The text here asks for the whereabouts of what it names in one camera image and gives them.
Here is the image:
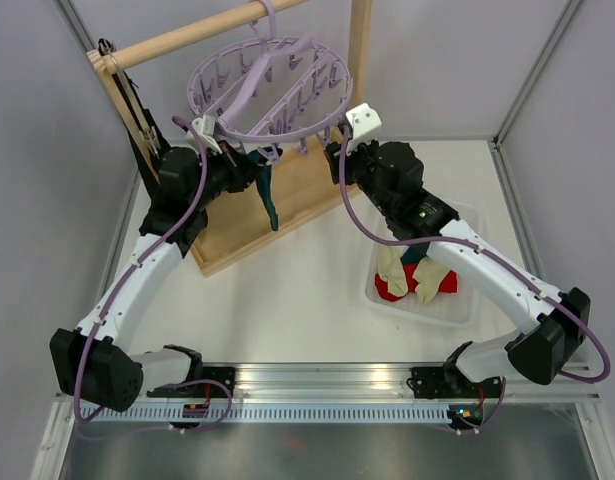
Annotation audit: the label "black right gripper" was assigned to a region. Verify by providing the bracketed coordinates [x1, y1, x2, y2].
[324, 133, 395, 217]

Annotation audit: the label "wooden rack base tray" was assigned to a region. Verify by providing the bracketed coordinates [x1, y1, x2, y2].
[190, 136, 342, 277]

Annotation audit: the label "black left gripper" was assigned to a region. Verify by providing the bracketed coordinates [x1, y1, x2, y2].
[189, 140, 265, 211]

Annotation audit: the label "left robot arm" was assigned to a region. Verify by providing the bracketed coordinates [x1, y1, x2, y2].
[49, 141, 267, 412]

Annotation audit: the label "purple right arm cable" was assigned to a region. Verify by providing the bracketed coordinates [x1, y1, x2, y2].
[336, 127, 612, 436]

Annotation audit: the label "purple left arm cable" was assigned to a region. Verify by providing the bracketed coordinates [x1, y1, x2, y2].
[72, 114, 236, 436]

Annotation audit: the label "wooden rack left post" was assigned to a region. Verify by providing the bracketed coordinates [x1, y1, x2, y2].
[86, 48, 161, 171]

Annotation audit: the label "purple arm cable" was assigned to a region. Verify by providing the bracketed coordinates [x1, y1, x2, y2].
[336, 127, 612, 436]
[72, 114, 236, 436]

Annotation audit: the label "wooden rack right post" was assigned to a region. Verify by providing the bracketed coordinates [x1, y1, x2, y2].
[347, 0, 373, 107]

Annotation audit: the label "black shorts on hanger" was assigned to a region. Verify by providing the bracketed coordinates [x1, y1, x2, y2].
[121, 67, 178, 201]

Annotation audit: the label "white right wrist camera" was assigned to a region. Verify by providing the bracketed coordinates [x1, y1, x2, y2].
[339, 103, 382, 155]

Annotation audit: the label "white plastic basket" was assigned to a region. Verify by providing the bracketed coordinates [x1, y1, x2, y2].
[360, 199, 484, 329]

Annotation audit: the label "aluminium mounting rail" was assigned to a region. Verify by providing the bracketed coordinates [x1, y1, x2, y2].
[231, 362, 599, 403]

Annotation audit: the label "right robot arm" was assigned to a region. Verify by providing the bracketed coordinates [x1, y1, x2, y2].
[324, 140, 591, 395]

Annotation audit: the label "cream sock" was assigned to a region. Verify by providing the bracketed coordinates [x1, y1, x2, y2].
[414, 257, 450, 304]
[377, 246, 409, 298]

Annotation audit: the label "purple round clip hanger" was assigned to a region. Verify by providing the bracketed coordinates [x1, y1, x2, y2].
[187, 1, 353, 164]

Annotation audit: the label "red sock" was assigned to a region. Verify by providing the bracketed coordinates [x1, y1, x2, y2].
[374, 264, 458, 302]

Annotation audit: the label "green christmas sock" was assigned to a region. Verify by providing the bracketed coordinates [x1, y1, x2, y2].
[247, 150, 279, 232]

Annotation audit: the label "white slotted cable duct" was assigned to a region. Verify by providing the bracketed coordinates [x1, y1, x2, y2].
[95, 402, 451, 425]

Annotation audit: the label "wooden rack top rod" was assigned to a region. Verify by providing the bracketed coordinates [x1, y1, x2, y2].
[109, 0, 308, 70]

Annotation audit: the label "cream sock right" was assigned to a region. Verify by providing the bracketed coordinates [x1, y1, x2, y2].
[414, 257, 450, 304]

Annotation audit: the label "wooden rack post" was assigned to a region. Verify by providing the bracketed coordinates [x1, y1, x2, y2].
[86, 48, 161, 171]
[347, 0, 373, 107]

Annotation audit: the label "cream sock left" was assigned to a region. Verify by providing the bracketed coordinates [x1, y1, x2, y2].
[377, 246, 409, 298]

